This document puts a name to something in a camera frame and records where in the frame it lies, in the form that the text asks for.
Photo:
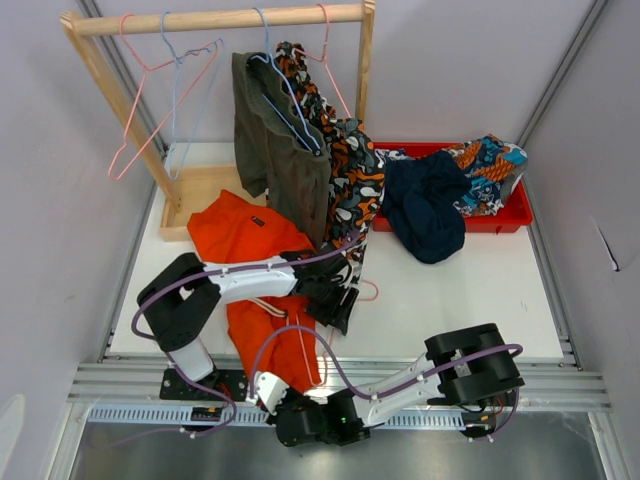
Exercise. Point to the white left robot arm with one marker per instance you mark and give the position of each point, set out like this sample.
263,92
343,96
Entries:
180,300

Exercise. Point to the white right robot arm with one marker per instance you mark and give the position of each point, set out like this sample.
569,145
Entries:
472,368

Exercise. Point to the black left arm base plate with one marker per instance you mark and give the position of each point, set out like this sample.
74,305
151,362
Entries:
231,382

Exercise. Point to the red plastic tray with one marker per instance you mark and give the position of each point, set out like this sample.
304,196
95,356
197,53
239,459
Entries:
515,214

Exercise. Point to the aluminium mounting rail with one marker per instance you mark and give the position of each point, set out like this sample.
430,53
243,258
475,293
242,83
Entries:
137,380

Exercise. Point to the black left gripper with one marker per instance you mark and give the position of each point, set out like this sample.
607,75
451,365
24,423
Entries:
335,315

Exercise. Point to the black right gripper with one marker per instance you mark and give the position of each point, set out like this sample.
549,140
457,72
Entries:
291,393

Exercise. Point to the navy blue shorts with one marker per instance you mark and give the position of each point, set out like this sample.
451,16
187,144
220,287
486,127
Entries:
419,203

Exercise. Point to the orange black camouflage shorts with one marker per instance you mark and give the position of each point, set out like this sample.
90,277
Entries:
357,177

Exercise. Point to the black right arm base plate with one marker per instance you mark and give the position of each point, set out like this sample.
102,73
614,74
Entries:
477,406

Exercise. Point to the colourful graphic print shorts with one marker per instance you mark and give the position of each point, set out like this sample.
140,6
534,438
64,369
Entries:
493,167

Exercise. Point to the light blue hanger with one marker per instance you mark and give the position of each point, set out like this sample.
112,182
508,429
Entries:
214,50
287,108

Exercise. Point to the olive grey shorts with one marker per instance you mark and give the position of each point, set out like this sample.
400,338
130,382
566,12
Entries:
268,157

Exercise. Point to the wooden clothes rack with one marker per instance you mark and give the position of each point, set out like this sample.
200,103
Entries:
200,184

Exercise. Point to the white slotted cable duct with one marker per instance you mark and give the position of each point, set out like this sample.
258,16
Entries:
412,419

